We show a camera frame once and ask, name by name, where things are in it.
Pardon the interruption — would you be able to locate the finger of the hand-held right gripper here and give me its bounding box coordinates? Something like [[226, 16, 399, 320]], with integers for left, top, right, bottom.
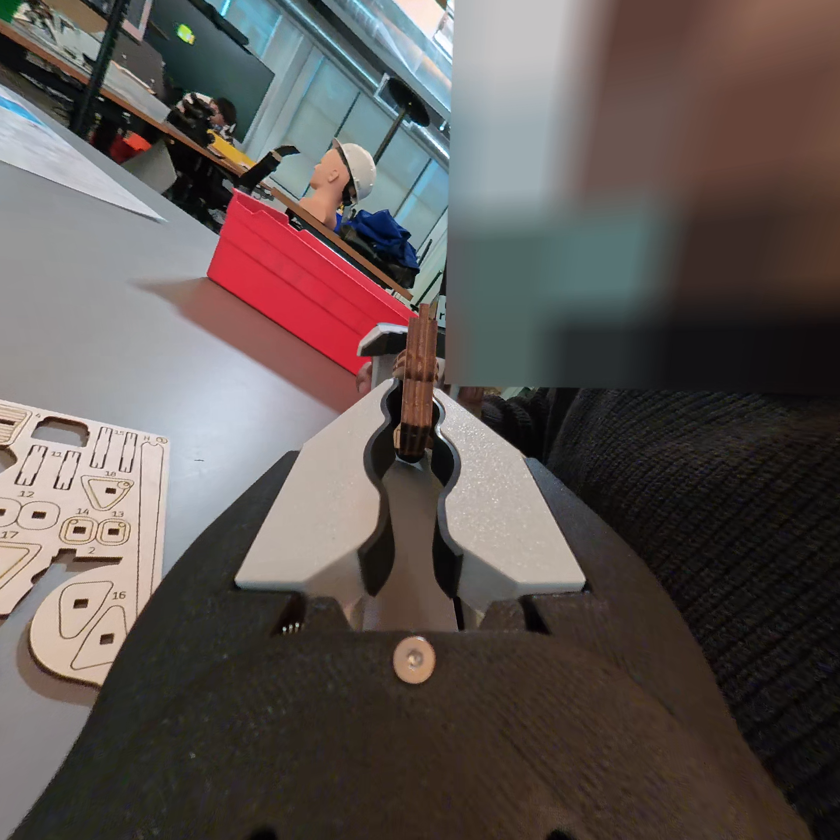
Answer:
[[357, 323, 413, 395]]

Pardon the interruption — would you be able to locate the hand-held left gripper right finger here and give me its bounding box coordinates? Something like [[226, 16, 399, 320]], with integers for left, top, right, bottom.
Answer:
[[430, 387, 587, 611]]

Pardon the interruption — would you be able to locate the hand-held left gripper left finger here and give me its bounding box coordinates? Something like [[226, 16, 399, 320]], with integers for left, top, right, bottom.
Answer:
[[234, 379, 403, 598]]

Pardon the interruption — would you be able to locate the wooden model assembly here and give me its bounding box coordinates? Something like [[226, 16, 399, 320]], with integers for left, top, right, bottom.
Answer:
[[392, 303, 439, 466]]

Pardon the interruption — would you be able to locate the person's right forearm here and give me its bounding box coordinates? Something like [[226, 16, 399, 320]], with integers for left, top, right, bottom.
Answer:
[[479, 387, 559, 463]]

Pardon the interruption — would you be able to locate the grey desk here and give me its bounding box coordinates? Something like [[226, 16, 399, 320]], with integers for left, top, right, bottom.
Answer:
[[0, 82, 421, 837]]

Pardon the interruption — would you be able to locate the wooden table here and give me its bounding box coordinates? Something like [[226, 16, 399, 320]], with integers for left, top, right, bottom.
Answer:
[[272, 187, 414, 301]]

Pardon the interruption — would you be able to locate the blue jacket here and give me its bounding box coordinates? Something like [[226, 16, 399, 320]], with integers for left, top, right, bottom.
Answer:
[[338, 209, 421, 280]]

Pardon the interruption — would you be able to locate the red storage bin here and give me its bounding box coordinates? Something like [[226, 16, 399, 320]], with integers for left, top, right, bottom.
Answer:
[[206, 188, 421, 376]]

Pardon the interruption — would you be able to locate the mannequin head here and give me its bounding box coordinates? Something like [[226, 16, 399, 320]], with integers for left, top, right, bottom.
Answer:
[[298, 147, 355, 227]]

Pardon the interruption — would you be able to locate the white safety helmet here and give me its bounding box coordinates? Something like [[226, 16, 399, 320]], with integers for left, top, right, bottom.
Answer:
[[331, 139, 378, 201]]

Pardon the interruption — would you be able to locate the cut-out wooden puzzle sheet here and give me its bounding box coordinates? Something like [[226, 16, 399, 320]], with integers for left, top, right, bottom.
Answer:
[[0, 399, 170, 688]]

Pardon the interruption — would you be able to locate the person's black sweater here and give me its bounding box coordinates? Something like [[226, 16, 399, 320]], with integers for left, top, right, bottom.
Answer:
[[525, 387, 840, 840]]

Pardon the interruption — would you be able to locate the black disc on pole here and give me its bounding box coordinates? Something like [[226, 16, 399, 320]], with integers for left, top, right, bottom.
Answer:
[[371, 75, 431, 165]]

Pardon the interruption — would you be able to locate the small red box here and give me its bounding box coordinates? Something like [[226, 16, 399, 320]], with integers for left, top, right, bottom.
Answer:
[[108, 131, 155, 165]]

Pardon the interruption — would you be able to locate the large black screen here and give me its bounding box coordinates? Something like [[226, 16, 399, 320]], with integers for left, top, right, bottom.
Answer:
[[147, 0, 275, 142]]

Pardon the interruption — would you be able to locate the printed paper sheet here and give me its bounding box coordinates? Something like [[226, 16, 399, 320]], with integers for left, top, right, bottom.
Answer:
[[0, 92, 166, 224]]

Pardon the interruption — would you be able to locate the wooden workbench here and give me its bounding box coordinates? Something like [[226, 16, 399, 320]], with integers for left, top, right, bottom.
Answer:
[[0, 20, 250, 172]]

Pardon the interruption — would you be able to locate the black steel post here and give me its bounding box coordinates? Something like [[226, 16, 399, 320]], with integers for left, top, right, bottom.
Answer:
[[72, 0, 129, 135]]

